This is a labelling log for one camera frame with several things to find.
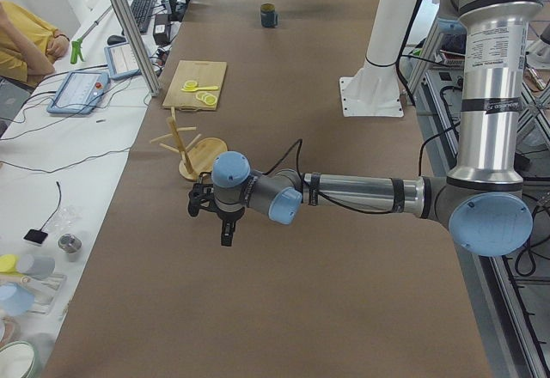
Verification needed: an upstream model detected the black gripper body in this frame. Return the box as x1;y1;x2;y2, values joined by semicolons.
187;172;245;227

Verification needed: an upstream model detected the blue mug yellow inside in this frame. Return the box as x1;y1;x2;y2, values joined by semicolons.
260;3;278;28

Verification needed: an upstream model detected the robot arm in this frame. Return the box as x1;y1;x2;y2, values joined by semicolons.
188;0;543;257

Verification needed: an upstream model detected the bamboo mug tree rack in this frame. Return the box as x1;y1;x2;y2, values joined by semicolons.
150;108;228;181

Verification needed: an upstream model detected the grey plastic cup lying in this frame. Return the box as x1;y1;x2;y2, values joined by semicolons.
15;254;55;279

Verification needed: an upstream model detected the yellow cup lying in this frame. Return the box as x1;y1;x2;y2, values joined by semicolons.
0;254;19;274

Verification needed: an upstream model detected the light blue cup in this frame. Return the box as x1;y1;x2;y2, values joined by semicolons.
0;283;34;316

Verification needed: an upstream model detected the lemon slice front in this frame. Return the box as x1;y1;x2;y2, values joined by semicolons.
203;96;217;107

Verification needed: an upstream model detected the lemon slice middle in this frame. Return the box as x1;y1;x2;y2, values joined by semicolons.
195;91;215;101

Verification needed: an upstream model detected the lemon slice by knife tip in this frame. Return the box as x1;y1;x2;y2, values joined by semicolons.
182;80;199;91

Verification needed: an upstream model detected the wooden cutting board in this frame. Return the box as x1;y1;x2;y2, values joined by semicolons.
162;60;228;111

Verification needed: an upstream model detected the metal weight cylinder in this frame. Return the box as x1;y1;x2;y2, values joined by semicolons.
58;234;82;262

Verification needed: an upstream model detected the blue teach pendant far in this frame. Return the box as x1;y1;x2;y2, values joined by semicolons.
104;42;141;80

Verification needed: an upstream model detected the blue teach pendant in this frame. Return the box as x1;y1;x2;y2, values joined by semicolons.
46;71;110;116
104;42;141;80

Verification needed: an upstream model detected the blue teach pendant near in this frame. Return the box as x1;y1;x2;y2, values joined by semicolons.
46;71;110;116

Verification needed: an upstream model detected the black power adapter box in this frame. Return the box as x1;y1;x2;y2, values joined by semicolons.
153;14;171;46

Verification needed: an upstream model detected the small black square pad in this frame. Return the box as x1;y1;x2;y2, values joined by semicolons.
23;229;48;245

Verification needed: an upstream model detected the black computer mouse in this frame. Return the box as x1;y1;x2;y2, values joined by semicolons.
107;34;126;46

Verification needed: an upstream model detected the black keyboard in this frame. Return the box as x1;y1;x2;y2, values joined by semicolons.
130;0;156;34

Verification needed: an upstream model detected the person in yellow shirt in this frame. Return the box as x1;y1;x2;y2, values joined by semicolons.
1;0;70;88

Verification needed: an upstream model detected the white green bowl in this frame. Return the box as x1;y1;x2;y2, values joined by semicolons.
1;341;41;378

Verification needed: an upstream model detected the aluminium frame post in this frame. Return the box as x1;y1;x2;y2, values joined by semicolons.
110;0;160;97

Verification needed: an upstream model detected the green handled grabber tool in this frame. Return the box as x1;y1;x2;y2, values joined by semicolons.
70;6;113;64

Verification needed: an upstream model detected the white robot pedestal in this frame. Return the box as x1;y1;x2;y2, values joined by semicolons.
339;0;422;118

